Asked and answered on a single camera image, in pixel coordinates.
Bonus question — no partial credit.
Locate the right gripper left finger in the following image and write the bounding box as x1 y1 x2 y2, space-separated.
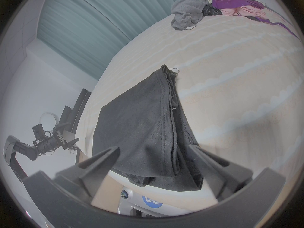
56 146 120 199

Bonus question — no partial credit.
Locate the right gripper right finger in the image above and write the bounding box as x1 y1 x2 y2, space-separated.
188 145 253 201

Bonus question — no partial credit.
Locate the black T-shirt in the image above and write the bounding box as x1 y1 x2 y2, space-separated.
91 64 205 192

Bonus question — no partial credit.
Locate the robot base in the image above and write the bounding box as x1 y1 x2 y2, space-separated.
117 184 190 218

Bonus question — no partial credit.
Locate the bed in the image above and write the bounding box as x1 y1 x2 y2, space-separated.
77 0 304 211

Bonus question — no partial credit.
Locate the pile of clothes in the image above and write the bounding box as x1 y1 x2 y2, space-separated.
203 0 297 37

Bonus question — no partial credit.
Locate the round white mirror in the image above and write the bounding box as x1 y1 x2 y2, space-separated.
39 112 60 128

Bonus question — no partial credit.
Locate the blue-green curtain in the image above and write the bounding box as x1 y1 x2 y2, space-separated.
37 0 205 81

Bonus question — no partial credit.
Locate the grey garment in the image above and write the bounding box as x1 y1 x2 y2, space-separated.
171 0 210 30

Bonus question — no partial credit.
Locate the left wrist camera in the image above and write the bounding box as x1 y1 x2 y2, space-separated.
32 124 47 141

